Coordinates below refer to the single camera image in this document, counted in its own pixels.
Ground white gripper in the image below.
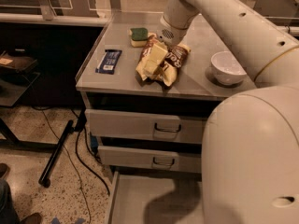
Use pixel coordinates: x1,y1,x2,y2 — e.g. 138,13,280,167
144,16,187,76

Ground brown chip bag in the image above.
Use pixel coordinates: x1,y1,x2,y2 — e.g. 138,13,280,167
135,33,191,87

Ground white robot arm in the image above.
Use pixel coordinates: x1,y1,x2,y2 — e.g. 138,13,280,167
157,0,299,224

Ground grey metal drawer cabinet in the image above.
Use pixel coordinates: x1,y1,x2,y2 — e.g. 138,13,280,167
75,10,260,224

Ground top drawer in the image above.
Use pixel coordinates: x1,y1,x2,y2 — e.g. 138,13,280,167
85,109,206,144

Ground middle drawer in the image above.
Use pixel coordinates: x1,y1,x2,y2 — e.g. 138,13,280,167
97,145,204,175

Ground open bottom drawer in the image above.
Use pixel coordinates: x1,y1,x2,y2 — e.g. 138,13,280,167
104,171,204,224

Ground green yellow sponge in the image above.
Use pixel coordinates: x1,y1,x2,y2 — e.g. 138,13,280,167
129,27,148,48

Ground blue snack bar wrapper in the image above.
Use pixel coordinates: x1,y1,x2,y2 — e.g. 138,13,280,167
95,49,122,75

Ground white bowl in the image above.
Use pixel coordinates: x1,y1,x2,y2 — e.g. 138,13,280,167
211,51,247,86

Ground dark side table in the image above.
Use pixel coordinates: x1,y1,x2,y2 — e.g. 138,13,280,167
0,50,56,152

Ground clear acrylic barrier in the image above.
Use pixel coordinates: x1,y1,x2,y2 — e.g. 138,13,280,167
0,0,168,26

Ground black table leg bar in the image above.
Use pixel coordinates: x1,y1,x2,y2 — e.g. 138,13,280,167
38,120,73,188

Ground person leg and shoe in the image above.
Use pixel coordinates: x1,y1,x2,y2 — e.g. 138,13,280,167
0,163,42,224

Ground black floor cable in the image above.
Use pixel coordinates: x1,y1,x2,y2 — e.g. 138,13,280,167
32,105,111,224

